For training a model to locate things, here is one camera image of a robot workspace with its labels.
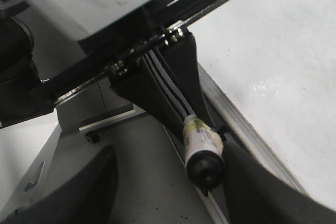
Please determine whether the metal whiteboard frame rail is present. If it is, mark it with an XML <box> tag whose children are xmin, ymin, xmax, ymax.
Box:
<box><xmin>167</xmin><ymin>61</ymin><xmax>313</xmax><ymax>224</ymax></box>

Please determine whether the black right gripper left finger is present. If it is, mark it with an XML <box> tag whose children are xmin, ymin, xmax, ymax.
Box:
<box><xmin>108</xmin><ymin>62</ymin><xmax>183</xmax><ymax>138</ymax></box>

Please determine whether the white whiteboard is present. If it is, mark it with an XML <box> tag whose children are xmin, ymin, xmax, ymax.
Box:
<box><xmin>190</xmin><ymin>0</ymin><xmax>335</xmax><ymax>209</ymax></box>

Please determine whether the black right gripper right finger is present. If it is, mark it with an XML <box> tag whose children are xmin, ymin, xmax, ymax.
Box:
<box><xmin>164</xmin><ymin>33</ymin><xmax>211</xmax><ymax>125</ymax></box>

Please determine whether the white marker with tape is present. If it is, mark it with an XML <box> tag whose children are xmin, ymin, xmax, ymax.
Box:
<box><xmin>183</xmin><ymin>114</ymin><xmax>224</xmax><ymax>191</ymax></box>

